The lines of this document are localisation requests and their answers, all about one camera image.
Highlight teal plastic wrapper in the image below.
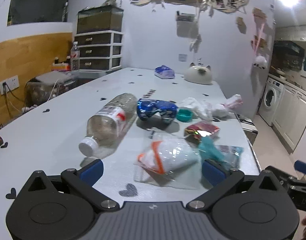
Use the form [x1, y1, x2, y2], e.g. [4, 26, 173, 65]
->
[198, 137, 244, 170]

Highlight clear plastic bottle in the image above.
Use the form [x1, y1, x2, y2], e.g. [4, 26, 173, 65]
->
[79, 93, 137, 159]

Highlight red snack wrapper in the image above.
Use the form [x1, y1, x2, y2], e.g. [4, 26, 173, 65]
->
[184, 121, 220, 140]

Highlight clear bag orange stripe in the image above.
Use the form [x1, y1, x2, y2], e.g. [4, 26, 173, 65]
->
[133, 131, 201, 190]

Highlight teal bottle cap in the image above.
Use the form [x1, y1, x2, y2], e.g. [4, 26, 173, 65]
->
[176, 109, 193, 122]

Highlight crushed blue can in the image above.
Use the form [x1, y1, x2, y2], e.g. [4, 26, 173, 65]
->
[136, 98, 178, 125]

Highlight white kitchen cabinets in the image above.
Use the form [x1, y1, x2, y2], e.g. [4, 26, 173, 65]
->
[269, 74, 306, 153]

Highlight pink white plastic bag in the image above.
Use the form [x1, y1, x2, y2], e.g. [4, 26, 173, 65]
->
[212, 94, 243, 118]

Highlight white washing machine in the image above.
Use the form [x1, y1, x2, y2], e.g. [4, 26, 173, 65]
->
[258, 77, 284, 126]

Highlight white crumpled plastic bag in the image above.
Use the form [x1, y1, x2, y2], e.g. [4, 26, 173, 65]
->
[178, 98, 213, 121]

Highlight grey box beside table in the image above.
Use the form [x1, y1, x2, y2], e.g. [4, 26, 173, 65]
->
[24, 71, 78, 107]

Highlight white cat-shaped ceramic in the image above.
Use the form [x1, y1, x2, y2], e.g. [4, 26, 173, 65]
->
[184, 62, 212, 85]

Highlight water bottle red label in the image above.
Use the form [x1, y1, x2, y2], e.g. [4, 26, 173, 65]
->
[70, 41, 80, 71]

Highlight white drawer cabinet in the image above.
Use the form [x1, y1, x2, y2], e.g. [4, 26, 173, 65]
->
[74, 30, 123, 73]

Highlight blue white tissue pack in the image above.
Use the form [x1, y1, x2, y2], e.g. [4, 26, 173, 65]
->
[154, 65, 175, 79]

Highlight glass tank on cabinet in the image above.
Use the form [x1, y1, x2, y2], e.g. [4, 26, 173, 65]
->
[76, 5, 124, 34]

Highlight dark window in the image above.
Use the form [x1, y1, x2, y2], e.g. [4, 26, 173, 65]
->
[7, 0, 68, 25]

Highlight wall power outlet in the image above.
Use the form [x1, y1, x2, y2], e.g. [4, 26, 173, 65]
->
[0, 75, 19, 95]

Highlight white plush wall toy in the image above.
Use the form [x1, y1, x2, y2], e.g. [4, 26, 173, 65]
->
[253, 55, 267, 69]

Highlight wall pocket organizer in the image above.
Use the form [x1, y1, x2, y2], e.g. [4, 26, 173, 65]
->
[176, 11, 199, 38]

